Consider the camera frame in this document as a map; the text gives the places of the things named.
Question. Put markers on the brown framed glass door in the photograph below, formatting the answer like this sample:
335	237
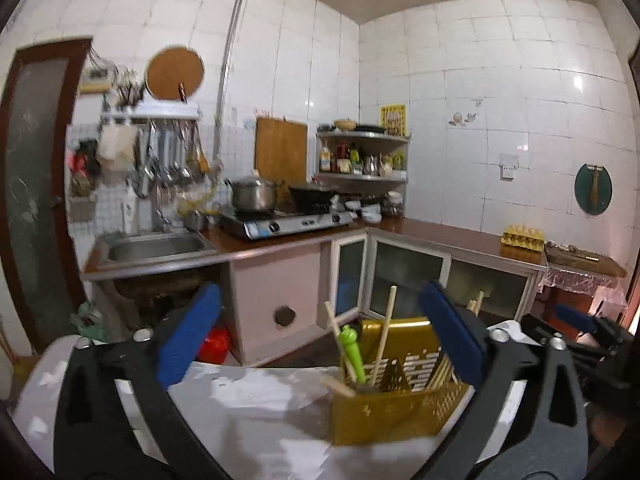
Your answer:
35	160

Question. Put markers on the green plastic bag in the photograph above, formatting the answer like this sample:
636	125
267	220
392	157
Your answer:
92	322

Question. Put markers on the grey printed tablecloth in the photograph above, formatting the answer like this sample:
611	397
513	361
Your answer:
260	425

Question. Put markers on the dark shallow pan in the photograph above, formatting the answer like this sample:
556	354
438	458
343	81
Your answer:
372	128

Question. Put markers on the small steel pot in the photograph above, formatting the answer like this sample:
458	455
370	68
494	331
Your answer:
195	220

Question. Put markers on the stack of bowls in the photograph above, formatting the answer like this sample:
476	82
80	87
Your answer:
362	210

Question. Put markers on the glass jar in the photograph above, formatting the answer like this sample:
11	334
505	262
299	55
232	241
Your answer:
395	205

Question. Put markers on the corner wall shelf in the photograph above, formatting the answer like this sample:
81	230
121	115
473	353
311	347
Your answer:
365	177

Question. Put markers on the kitchen counter cabinet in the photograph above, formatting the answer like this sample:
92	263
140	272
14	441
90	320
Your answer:
280	280

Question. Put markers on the small wall sticker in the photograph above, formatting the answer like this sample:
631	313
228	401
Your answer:
462	118

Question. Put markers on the wooden chopstick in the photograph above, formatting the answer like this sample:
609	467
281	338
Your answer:
476	301
331	316
386	330
446	376
336	386

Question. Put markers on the wooden cutting board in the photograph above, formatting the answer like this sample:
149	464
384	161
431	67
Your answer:
281	150

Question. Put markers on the red hanging items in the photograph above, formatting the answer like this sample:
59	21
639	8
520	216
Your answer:
82	160

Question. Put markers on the round wooden board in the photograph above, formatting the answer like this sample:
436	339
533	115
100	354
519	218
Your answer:
175	72

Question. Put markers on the tan bowl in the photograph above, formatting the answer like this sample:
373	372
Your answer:
345	124

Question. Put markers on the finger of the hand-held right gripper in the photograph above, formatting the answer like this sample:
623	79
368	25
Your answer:
575	317

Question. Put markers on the wall utensil rack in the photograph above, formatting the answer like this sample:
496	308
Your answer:
150	110

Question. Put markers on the row of condiment bottles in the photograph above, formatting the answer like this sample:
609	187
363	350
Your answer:
350	157

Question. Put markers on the brown wooden board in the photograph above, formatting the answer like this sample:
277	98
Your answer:
585	260

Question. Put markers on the grey wall pipe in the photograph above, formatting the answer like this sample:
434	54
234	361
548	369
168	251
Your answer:
227	65

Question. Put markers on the steel gas stove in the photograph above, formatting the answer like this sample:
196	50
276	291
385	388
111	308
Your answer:
285	222

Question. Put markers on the steel cooking pot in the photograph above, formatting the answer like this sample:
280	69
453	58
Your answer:
252	192

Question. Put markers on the yellow perforated utensil holder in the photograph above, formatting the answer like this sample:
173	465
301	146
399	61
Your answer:
390	410

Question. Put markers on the black wok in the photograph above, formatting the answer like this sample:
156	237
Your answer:
310	196

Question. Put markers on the row of hanging kitchen utensils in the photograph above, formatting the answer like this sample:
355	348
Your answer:
170	160

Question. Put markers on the yellow egg carton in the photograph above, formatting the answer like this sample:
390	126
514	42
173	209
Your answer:
522	236

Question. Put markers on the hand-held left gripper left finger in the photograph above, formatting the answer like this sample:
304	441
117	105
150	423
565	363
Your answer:
190	335

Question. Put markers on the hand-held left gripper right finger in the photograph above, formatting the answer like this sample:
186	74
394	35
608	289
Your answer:
450	335

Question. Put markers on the yellow wall hanging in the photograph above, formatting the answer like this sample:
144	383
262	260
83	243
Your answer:
393	120

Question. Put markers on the red plastic bag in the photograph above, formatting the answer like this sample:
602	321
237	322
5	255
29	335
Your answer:
215	347

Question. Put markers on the steel sink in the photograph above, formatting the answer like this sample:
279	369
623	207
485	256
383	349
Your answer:
155	247

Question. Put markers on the white wall box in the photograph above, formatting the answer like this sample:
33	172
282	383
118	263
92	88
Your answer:
97	76

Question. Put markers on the white cloth bag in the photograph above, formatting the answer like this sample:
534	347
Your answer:
116	142

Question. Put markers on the white wall socket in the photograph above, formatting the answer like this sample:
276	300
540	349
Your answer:
509	166

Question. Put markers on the plastic covered side table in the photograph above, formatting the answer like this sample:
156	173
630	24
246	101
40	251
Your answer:
580	285

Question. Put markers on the green round wall board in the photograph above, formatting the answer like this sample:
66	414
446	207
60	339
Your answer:
593	190

